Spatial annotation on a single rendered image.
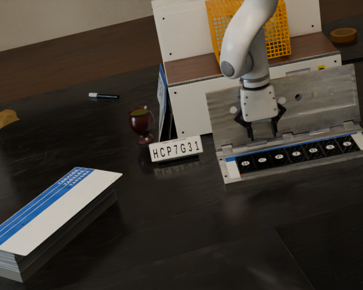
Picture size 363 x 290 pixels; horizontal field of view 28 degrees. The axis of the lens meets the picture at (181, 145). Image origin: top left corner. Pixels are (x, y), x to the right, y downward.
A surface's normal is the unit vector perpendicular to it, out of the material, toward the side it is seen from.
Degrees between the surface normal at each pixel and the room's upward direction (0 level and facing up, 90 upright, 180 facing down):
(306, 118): 81
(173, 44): 90
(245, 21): 48
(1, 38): 90
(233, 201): 0
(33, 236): 0
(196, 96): 90
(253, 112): 90
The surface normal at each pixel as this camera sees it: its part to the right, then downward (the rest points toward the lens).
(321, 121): 0.05, 0.29
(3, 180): -0.18, -0.88
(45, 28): 0.22, 0.40
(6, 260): -0.52, 0.46
